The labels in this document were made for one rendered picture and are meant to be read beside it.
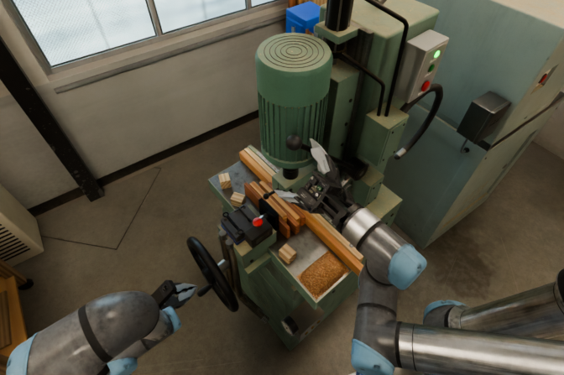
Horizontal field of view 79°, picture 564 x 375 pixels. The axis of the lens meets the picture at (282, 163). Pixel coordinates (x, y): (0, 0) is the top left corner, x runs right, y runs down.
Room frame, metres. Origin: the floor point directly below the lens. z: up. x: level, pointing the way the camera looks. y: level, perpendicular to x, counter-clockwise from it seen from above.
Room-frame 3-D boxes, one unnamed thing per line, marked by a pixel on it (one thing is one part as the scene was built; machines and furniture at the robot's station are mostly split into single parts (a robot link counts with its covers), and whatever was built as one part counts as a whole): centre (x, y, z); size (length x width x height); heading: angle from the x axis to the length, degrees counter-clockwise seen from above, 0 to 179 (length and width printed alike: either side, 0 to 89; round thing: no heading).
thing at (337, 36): (0.78, -0.13, 1.54); 0.08 x 0.08 x 0.17; 40
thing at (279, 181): (0.70, -0.04, 1.03); 0.14 x 0.07 x 0.09; 130
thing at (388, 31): (0.88, -0.25, 1.16); 0.22 x 0.22 x 0.72; 40
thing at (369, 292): (0.28, -0.20, 1.22); 0.11 x 0.08 x 0.11; 164
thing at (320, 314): (0.40, -0.09, 0.58); 0.12 x 0.08 x 0.08; 130
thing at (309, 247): (0.61, 0.05, 0.87); 0.61 x 0.30 x 0.06; 40
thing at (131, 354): (0.24, 0.45, 0.82); 0.11 x 0.11 x 0.08; 37
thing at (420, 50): (0.79, -0.36, 1.40); 0.10 x 0.06 x 0.16; 130
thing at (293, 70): (0.69, -0.03, 1.35); 0.18 x 0.18 x 0.31
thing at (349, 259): (0.66, -0.05, 0.92); 0.67 x 0.02 x 0.04; 40
